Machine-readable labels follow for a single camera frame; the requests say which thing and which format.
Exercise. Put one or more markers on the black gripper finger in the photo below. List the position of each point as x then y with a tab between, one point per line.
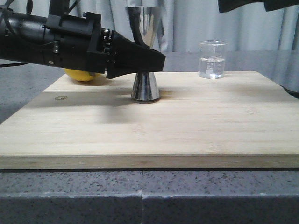
271	5
229	5

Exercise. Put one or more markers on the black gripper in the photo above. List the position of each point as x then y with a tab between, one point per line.
83	44

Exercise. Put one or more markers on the steel double jigger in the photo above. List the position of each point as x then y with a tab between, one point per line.
144	22

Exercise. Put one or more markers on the clear glass measuring beaker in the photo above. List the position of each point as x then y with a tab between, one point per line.
212	57

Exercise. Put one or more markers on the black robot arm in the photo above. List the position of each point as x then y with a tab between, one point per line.
24	38

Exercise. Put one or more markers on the yellow lemon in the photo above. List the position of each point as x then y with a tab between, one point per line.
83	76

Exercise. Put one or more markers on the light wooden cutting board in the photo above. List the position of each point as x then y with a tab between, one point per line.
243	120

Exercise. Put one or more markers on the black cutting board handle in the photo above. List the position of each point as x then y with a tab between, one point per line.
292	93

